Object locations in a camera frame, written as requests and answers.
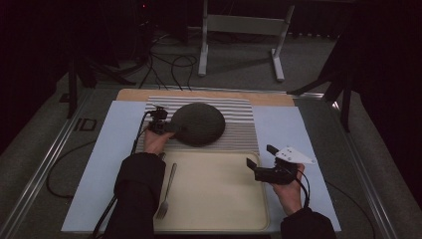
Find dark equipment with red light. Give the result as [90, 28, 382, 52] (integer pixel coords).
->
[130, 0, 157, 64]

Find cream plastic tray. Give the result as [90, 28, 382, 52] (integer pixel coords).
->
[152, 150, 271, 233]

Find black textured plate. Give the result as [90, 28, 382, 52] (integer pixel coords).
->
[169, 102, 227, 148]

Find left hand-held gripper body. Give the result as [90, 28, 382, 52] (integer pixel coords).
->
[146, 104, 171, 135]

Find grey metal stand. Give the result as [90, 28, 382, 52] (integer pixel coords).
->
[197, 0, 297, 83]

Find metal floor rail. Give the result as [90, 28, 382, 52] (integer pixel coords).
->
[0, 88, 96, 239]
[331, 99, 404, 239]

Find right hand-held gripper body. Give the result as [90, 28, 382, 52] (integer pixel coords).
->
[254, 145, 317, 186]

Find pale blue table sheet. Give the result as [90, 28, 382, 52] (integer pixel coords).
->
[60, 100, 342, 233]

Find black floor cable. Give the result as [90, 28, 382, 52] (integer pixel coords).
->
[170, 54, 199, 92]
[324, 180, 377, 239]
[45, 139, 98, 200]

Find striped woven placemat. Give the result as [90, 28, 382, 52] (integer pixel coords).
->
[134, 96, 261, 155]

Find black tripod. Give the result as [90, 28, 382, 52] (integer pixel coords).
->
[66, 49, 137, 120]
[287, 31, 353, 133]

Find person's left hand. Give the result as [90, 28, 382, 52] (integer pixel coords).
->
[142, 128, 176, 155]

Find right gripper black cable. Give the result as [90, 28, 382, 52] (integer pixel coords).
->
[293, 168, 312, 209]

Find person's right hand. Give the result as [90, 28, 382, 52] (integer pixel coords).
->
[271, 163, 306, 217]

